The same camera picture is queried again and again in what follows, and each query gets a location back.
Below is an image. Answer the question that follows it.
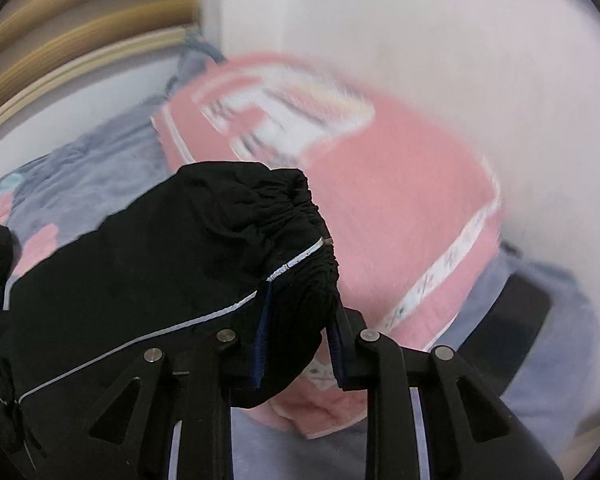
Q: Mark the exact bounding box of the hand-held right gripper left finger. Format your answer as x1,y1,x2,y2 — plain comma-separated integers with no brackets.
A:
55,282,278,480

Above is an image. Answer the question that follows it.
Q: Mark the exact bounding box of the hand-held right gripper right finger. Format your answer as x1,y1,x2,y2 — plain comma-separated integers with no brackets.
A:
329,301,566,480

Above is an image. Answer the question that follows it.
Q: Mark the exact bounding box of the black jacket white piping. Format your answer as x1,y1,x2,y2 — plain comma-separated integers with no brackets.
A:
0,160,341,480

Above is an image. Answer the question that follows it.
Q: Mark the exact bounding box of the pink printed pillow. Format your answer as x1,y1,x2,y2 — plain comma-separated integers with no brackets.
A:
150,52,506,441

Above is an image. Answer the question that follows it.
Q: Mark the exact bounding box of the black phone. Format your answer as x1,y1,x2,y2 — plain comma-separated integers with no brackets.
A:
472,272,553,396

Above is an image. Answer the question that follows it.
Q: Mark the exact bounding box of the grey floral blanket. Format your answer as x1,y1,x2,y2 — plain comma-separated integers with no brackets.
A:
0,35,600,480

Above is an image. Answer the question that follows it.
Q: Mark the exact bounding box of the grey pillow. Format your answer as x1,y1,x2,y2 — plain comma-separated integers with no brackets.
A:
167,27,228,98

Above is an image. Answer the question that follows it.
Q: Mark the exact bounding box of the striped window blind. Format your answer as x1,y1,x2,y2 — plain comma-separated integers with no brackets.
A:
0,0,201,141

